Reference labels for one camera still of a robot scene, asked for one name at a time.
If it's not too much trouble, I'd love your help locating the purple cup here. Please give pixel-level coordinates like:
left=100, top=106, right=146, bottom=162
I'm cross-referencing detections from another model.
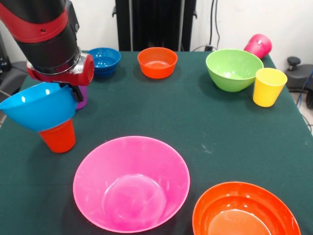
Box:
left=75, top=85, right=89, bottom=111

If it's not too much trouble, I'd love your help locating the green bowl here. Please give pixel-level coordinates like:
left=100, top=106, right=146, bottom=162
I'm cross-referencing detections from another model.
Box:
left=205, top=48, right=265, bottom=93

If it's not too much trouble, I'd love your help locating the orange cup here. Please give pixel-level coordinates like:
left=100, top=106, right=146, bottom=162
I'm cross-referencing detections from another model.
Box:
left=38, top=118, right=76, bottom=154

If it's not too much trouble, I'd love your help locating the pink cup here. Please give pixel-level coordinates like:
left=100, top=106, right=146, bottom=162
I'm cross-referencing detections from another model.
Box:
left=244, top=33, right=273, bottom=61

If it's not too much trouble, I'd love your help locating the blue cable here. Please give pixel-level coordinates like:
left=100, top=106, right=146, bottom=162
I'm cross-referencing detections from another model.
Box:
left=296, top=70, right=313, bottom=106

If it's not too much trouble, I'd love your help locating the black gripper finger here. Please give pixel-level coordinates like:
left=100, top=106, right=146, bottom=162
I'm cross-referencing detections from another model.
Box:
left=70, top=84, right=85, bottom=103

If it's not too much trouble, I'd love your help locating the small dark blue bowl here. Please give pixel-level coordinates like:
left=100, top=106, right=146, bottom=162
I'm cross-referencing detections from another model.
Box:
left=87, top=47, right=122, bottom=78

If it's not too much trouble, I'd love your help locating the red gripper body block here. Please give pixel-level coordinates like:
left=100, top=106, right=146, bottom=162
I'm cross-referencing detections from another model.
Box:
left=26, top=54, right=95, bottom=87

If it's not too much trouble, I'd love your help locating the large pink bowl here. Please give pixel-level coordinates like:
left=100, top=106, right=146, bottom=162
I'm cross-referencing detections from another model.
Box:
left=72, top=136, right=191, bottom=234

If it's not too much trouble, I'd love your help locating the black pedestal leg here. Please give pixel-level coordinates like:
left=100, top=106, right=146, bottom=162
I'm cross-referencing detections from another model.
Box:
left=284, top=56, right=313, bottom=110
left=0, top=61, right=29, bottom=96

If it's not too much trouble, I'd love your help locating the yellow cup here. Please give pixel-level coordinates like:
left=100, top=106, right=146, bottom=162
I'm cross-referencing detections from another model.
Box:
left=252, top=68, right=289, bottom=108

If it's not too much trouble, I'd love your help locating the dark green table cloth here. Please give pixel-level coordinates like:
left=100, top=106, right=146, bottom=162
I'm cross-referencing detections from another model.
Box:
left=0, top=50, right=313, bottom=235

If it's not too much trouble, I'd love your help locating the black hanging cable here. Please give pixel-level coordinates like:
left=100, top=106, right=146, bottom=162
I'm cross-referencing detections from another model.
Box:
left=209, top=0, right=221, bottom=48

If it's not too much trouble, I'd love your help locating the small orange bowl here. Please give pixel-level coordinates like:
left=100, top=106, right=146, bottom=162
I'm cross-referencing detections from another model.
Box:
left=137, top=47, right=179, bottom=79

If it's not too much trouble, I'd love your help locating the light blue bowl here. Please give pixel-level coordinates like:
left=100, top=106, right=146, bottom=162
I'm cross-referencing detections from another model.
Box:
left=0, top=82, right=78, bottom=133

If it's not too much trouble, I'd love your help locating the large shallow orange bowl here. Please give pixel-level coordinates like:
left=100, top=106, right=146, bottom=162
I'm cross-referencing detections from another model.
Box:
left=192, top=181, right=302, bottom=235

